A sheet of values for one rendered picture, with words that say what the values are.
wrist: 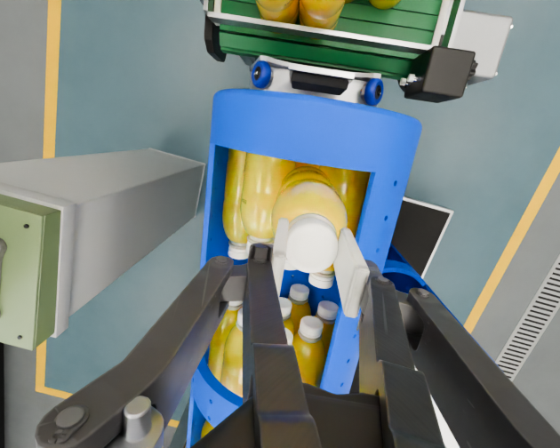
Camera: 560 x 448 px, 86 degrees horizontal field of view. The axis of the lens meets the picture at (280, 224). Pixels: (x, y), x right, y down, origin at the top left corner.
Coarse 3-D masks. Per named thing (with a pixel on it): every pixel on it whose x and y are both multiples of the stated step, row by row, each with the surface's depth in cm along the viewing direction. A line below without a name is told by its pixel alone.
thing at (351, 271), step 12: (348, 228) 22; (348, 240) 19; (348, 252) 18; (360, 252) 18; (336, 264) 21; (348, 264) 17; (360, 264) 16; (336, 276) 20; (348, 276) 17; (360, 276) 16; (348, 288) 16; (360, 288) 16; (348, 300) 16; (360, 300) 16; (348, 312) 16
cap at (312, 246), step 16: (304, 224) 21; (320, 224) 21; (288, 240) 21; (304, 240) 21; (320, 240) 21; (336, 240) 21; (288, 256) 22; (304, 256) 22; (320, 256) 22; (336, 256) 21
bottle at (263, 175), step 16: (256, 160) 40; (272, 160) 39; (288, 160) 40; (256, 176) 40; (272, 176) 40; (256, 192) 41; (272, 192) 41; (240, 208) 44; (256, 208) 41; (272, 208) 41; (256, 224) 42; (256, 240) 45; (272, 240) 46
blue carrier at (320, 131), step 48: (240, 96) 32; (288, 96) 30; (240, 144) 33; (288, 144) 30; (336, 144) 30; (384, 144) 32; (384, 192) 34; (384, 240) 38; (288, 288) 66; (336, 288) 60; (336, 336) 38; (192, 384) 50; (336, 384) 42; (192, 432) 60
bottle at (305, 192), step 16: (288, 176) 36; (304, 176) 31; (320, 176) 32; (288, 192) 26; (304, 192) 25; (320, 192) 25; (336, 192) 28; (288, 208) 25; (304, 208) 24; (320, 208) 24; (336, 208) 25; (272, 224) 27; (336, 224) 24
